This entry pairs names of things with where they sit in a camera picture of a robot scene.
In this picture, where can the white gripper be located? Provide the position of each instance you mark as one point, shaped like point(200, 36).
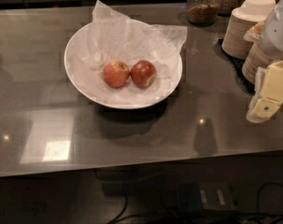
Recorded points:
point(277, 32)

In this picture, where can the red apple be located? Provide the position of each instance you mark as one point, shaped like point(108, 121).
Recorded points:
point(143, 73)
point(116, 73)

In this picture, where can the white bowl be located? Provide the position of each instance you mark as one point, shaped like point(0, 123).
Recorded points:
point(85, 87)

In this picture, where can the front stack of paper bowls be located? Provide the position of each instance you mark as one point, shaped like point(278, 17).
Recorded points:
point(255, 59)

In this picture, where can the black mat under bowls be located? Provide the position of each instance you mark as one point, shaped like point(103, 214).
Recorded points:
point(237, 65)

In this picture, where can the glass jar with grains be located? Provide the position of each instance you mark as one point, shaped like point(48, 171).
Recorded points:
point(203, 12)

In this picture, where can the dark box under table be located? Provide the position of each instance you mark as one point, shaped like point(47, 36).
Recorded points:
point(206, 199)

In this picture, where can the white paper liner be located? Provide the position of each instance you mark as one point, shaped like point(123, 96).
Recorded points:
point(122, 41)

